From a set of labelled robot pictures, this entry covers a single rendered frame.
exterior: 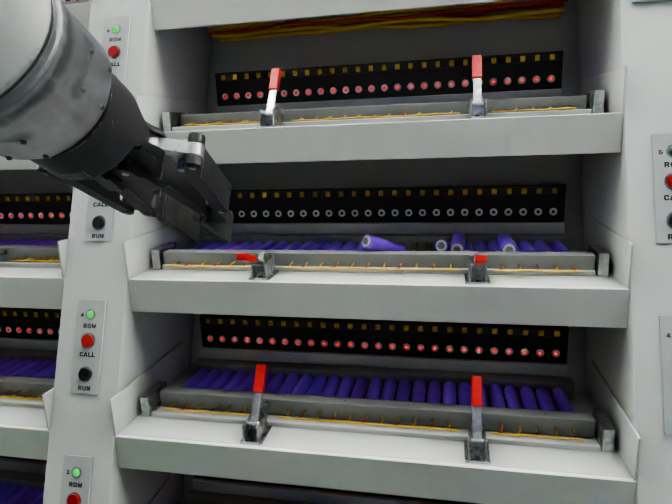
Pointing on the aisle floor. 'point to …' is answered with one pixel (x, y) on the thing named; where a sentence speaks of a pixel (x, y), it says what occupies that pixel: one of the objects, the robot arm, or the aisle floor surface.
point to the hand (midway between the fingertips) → (198, 217)
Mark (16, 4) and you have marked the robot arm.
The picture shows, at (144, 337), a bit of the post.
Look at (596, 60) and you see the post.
